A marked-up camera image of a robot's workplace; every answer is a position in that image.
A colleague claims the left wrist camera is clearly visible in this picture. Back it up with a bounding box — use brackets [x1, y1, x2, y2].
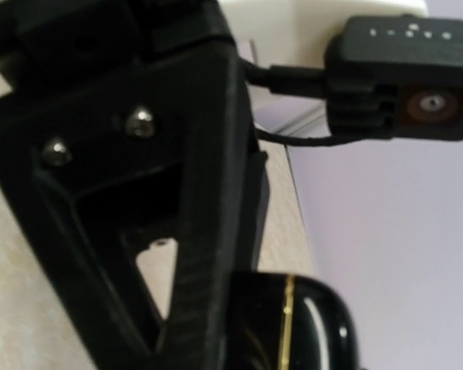
[221, 1, 463, 147]

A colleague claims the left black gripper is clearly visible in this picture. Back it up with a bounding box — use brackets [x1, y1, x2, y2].
[0, 0, 271, 271]

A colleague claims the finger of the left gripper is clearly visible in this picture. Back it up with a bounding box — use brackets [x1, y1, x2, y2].
[0, 41, 252, 369]

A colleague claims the black earbud charging case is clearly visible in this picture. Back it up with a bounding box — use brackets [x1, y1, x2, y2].
[224, 272, 361, 370]

